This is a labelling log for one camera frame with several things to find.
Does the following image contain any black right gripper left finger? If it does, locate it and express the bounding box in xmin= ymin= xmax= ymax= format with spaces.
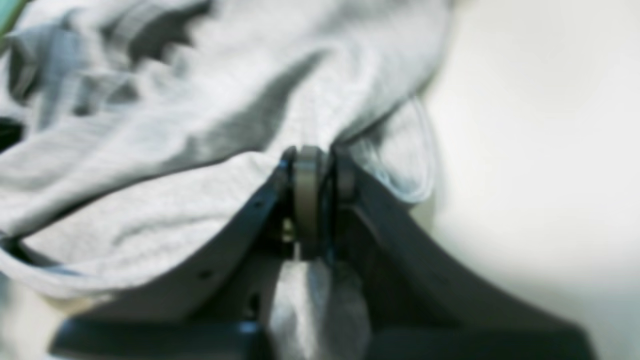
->
xmin=50 ymin=146 xmax=325 ymax=360

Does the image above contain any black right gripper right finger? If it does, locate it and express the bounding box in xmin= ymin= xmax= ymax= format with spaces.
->
xmin=330 ymin=148 xmax=595 ymax=360

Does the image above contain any grey t-shirt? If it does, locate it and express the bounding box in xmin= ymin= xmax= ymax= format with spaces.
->
xmin=0 ymin=0 xmax=453 ymax=360

